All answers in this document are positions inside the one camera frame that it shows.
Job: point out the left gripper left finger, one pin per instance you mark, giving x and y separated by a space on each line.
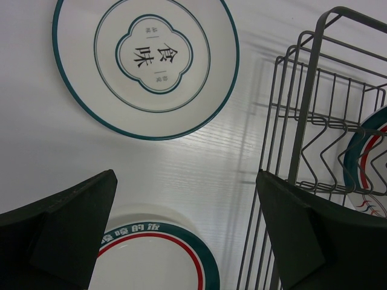
53 243

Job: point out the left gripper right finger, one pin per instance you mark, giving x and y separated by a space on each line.
318 244

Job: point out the green red rim plate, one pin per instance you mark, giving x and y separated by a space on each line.
364 165
153 247

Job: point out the white plate thin green rings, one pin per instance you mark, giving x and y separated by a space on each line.
145 69

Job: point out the grey wire dish rack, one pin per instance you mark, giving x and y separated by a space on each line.
322 88

